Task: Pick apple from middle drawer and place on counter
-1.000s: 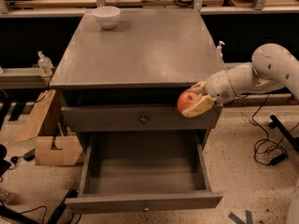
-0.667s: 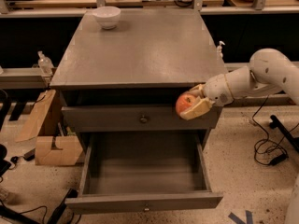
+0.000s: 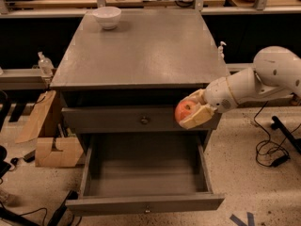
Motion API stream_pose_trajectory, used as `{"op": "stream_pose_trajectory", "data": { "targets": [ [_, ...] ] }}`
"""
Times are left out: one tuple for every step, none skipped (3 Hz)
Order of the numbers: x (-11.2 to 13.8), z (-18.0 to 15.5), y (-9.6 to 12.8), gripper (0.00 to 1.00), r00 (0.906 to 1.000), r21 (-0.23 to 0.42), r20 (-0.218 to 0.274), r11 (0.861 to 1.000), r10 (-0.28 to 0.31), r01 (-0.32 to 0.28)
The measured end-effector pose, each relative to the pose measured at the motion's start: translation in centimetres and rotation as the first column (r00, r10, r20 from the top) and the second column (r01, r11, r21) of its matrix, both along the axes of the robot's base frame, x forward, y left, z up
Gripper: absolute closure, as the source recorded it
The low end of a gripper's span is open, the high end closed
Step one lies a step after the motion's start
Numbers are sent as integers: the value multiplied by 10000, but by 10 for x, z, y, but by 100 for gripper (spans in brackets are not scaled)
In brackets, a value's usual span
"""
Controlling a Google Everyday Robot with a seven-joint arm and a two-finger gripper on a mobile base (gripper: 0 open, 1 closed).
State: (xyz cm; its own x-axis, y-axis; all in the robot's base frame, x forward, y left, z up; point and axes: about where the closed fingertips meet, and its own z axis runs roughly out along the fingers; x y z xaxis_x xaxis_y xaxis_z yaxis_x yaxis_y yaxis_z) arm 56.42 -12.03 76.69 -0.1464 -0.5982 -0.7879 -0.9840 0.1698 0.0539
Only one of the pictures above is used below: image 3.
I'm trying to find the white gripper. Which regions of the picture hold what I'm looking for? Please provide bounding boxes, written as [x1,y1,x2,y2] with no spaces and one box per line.
[179,77,238,129]

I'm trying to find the red apple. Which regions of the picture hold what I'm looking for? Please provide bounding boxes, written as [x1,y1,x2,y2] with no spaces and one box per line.
[175,100,197,122]

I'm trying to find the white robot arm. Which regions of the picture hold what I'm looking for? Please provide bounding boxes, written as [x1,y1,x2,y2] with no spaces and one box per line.
[175,46,301,129]

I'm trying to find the closed grey top drawer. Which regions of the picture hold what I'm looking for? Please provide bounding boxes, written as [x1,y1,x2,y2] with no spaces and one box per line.
[61,104,226,134]

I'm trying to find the grey wooden drawer cabinet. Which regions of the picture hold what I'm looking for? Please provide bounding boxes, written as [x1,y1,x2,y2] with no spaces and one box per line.
[51,8,228,148]

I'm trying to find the open grey middle drawer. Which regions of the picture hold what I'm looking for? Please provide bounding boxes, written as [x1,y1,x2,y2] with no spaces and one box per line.
[66,132,225,217]

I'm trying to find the small white pump bottle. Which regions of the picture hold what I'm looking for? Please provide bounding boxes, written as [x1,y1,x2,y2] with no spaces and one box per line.
[217,41,227,58]

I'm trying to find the black stand leg right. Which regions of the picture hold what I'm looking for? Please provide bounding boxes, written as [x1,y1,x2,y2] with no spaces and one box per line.
[272,116,301,154]

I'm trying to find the white ceramic bowl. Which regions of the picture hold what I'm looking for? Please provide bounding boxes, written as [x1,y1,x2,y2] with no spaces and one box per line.
[92,7,121,29]

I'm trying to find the brown cardboard box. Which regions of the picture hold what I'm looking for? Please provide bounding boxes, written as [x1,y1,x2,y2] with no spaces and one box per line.
[35,137,84,168]

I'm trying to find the clear pump bottle left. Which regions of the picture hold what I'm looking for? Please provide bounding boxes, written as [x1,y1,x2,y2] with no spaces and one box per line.
[38,52,54,76]

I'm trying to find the black power strip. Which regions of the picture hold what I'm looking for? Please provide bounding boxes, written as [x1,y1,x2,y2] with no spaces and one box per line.
[47,190,78,226]

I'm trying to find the black cable with adapter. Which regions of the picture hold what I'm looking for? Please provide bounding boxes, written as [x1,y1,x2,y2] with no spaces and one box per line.
[252,101,301,169]

